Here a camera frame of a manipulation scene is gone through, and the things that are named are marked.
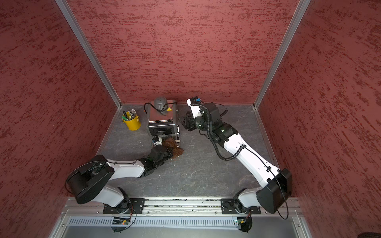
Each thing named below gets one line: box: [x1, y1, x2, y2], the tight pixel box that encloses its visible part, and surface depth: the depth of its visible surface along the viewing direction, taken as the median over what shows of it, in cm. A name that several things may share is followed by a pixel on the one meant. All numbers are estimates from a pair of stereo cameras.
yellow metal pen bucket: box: [122, 115, 142, 131], surface depth 104 cm
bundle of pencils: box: [127, 108, 137, 120], surface depth 94 cm
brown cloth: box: [162, 137, 185, 159], surface depth 91 cm
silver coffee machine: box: [146, 96, 181, 144], surface depth 81 cm
